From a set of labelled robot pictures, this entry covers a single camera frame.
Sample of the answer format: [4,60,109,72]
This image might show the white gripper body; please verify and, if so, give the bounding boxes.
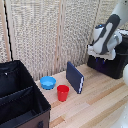
[87,44,117,62]

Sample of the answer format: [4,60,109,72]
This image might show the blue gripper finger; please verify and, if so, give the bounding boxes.
[94,56,100,64]
[101,58,107,65]

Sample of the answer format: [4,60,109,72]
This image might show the black air fryer drawer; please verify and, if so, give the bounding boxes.
[87,54,116,76]

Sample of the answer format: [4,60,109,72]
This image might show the blue plastic bowl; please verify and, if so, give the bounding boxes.
[39,75,57,91]

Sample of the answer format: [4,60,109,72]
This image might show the black air fryer housing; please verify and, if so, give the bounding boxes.
[87,29,128,80]

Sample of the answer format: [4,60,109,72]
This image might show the dark blue book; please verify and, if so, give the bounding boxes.
[65,60,85,95]

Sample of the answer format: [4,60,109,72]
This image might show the red plastic cup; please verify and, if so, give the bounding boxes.
[56,84,71,103]

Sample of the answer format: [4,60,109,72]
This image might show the woven rattan folding screen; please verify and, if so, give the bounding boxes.
[0,0,128,82]

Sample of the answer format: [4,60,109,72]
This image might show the black fabric storage box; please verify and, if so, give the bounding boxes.
[0,60,52,128]

